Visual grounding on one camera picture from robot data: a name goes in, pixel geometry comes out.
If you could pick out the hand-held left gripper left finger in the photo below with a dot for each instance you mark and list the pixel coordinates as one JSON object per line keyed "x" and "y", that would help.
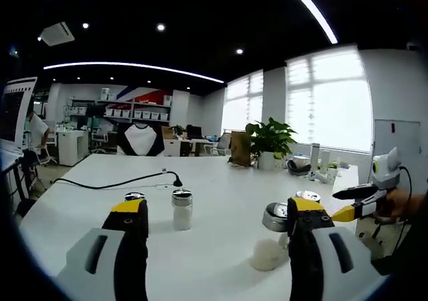
{"x": 130, "y": 247}

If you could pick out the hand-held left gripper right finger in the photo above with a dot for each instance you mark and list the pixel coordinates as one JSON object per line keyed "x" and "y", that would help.
{"x": 306, "y": 247}

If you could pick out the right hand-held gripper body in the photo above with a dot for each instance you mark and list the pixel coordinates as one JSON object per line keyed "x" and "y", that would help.
{"x": 386, "y": 170}

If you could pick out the tall seasoning bottle white contents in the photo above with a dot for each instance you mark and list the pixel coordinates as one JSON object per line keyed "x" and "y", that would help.
{"x": 267, "y": 257}

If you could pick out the tall seasoning bottle brown contents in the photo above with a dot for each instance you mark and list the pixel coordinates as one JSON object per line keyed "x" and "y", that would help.
{"x": 309, "y": 195}

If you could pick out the small seasoning bottle beige contents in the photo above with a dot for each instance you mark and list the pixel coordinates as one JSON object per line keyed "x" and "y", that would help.
{"x": 133, "y": 196}

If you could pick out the small seasoning bottle white contents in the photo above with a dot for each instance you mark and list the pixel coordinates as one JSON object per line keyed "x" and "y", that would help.
{"x": 182, "y": 219}

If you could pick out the short white bottle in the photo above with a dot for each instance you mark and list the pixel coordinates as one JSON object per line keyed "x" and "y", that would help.
{"x": 325, "y": 160}

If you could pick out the person's right hand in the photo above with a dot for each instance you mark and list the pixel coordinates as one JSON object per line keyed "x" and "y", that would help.
{"x": 403, "y": 205}

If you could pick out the white game controller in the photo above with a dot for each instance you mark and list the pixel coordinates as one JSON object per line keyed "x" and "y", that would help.
{"x": 322, "y": 178}

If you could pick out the tall white tumbler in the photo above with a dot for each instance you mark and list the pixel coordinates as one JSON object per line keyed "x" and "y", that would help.
{"x": 315, "y": 157}

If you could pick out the grey headphones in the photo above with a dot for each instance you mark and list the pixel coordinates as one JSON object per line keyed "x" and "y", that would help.
{"x": 296, "y": 172}

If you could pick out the dark green shirt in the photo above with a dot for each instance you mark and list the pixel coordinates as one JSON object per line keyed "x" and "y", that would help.
{"x": 408, "y": 247}

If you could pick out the wide window with blinds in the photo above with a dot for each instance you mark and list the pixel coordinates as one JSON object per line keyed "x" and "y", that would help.
{"x": 331, "y": 107}

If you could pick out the green potted plant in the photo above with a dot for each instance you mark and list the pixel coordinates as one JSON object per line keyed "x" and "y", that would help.
{"x": 271, "y": 137}

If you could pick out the black and white shirt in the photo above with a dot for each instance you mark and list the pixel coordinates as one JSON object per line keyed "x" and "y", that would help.
{"x": 138, "y": 140}

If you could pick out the white cabinet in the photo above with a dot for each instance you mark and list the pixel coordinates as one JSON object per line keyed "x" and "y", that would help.
{"x": 72, "y": 147}

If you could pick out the brown cardboard box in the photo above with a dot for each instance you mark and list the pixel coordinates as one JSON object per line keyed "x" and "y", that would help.
{"x": 240, "y": 148}

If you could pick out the row of white storage bins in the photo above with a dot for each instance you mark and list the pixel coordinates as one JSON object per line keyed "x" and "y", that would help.
{"x": 143, "y": 114}

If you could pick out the metal storage shelf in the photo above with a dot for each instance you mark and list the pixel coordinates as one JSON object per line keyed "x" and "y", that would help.
{"x": 132, "y": 108}

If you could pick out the narrow window with blinds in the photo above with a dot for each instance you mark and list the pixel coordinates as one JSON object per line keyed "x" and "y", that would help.
{"x": 242, "y": 107}

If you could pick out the white storage container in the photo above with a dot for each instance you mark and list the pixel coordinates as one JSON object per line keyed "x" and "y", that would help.
{"x": 167, "y": 100}

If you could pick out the long ceiling light strip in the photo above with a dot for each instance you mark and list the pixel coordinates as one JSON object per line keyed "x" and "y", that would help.
{"x": 314, "y": 10}
{"x": 133, "y": 65}

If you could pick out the white laptop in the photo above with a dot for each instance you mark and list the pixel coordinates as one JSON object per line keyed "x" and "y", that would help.
{"x": 13, "y": 113}

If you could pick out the ceiling air conditioner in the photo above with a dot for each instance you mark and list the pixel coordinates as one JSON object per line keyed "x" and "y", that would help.
{"x": 57, "y": 34}

